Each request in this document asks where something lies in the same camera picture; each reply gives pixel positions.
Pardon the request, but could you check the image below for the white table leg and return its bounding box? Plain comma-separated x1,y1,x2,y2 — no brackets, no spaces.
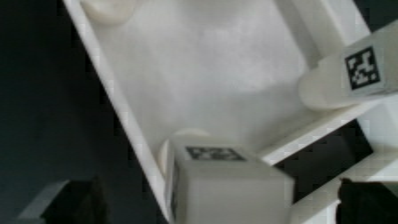
81,0,143,25
299,25,398,110
161,129,294,224

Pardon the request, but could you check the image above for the translucent gripper left finger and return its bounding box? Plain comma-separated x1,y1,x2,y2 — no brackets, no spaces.
15,179,109,224

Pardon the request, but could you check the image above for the translucent gripper right finger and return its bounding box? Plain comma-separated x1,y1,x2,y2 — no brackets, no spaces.
337,178,398,224

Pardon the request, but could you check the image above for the white square table top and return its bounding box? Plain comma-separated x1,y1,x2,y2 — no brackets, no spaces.
61,0,398,224

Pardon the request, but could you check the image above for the white U-shaped obstacle fence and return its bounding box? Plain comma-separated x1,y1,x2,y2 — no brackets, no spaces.
294,0,398,224

